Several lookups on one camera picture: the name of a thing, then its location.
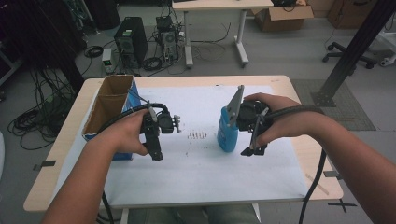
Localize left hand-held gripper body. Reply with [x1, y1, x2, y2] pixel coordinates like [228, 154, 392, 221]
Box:
[141, 106, 182, 144]

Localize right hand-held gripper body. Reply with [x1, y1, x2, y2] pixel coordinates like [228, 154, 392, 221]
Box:
[226, 85, 272, 149]

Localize blue plastic bottle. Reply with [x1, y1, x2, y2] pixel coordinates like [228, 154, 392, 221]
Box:
[217, 106, 239, 153]

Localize blue cardboard box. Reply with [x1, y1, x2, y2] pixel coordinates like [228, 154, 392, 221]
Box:
[81, 74, 143, 161]

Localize person's left hand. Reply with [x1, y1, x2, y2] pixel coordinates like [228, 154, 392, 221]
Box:
[106, 108, 150, 157]

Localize person's right hand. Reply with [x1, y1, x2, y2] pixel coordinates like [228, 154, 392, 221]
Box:
[243, 92, 316, 149]

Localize white table mat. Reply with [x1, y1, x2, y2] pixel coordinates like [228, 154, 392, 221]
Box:
[49, 85, 309, 209]

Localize person's legs in jeans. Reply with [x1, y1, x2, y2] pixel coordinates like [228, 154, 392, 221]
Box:
[127, 203, 262, 224]

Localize grey tape strip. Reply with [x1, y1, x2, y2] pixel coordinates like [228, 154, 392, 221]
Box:
[323, 170, 344, 181]

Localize open computer tower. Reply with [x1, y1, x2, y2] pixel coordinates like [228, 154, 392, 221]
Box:
[155, 15, 180, 63]

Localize grey power supply unit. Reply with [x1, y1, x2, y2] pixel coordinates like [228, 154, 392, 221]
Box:
[101, 48, 114, 75]

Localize black computer tower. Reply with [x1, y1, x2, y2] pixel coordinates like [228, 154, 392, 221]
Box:
[113, 16, 149, 68]

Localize grey floor mat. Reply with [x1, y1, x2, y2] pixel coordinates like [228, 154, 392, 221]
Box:
[290, 78, 377, 132]

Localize open brown cardboard box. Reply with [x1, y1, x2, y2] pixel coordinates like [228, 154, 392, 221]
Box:
[250, 4, 315, 33]

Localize black office chair base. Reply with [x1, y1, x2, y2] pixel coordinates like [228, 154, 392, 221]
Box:
[321, 41, 377, 70]

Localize black tape strip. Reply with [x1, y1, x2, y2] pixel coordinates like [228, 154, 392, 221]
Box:
[32, 160, 57, 172]

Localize white desk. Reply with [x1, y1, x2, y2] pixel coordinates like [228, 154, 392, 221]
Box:
[171, 0, 275, 69]

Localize black aluminium strut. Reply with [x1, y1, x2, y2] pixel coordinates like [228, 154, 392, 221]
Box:
[311, 0, 396, 108]

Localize closed brown cardboard box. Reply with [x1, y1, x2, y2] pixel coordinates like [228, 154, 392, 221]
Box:
[326, 0, 379, 31]

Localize left gripper black sleeved cable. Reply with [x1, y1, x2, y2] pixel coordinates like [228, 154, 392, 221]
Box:
[96, 102, 170, 224]

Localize gripper black sleeved cable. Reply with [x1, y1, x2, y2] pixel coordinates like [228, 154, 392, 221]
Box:
[96, 102, 170, 224]
[264, 105, 328, 224]

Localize large coiled black cable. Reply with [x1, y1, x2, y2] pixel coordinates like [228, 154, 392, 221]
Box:
[142, 56, 163, 72]

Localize right gripper black sleeved cable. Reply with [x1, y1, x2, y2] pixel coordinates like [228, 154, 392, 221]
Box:
[264, 105, 328, 224]

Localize small coiled black cable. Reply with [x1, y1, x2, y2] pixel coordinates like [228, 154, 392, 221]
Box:
[83, 45, 105, 59]

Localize black floor cable bundle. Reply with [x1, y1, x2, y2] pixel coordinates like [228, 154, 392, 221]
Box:
[7, 68, 78, 151]

